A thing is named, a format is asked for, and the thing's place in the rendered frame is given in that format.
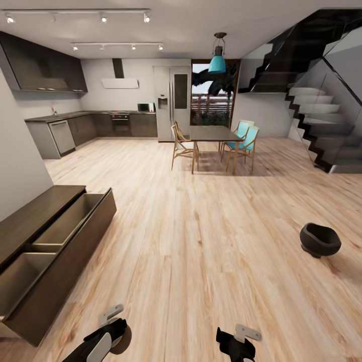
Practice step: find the cauldron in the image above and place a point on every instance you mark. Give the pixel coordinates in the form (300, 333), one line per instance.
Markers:
(319, 240)

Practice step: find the fridge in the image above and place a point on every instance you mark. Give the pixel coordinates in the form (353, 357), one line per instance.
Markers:
(173, 89)

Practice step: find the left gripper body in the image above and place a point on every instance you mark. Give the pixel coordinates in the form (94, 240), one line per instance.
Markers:
(116, 328)

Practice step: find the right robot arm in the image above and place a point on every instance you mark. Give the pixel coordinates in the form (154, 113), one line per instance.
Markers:
(237, 346)

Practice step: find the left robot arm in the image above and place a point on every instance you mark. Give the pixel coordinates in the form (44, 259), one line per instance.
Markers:
(97, 344)

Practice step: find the pillar candle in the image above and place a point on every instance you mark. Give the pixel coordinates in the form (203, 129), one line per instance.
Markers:
(120, 344)

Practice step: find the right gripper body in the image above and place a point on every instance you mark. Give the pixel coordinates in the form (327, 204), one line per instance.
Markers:
(228, 344)

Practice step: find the oven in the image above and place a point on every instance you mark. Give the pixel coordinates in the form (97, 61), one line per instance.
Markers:
(121, 123)

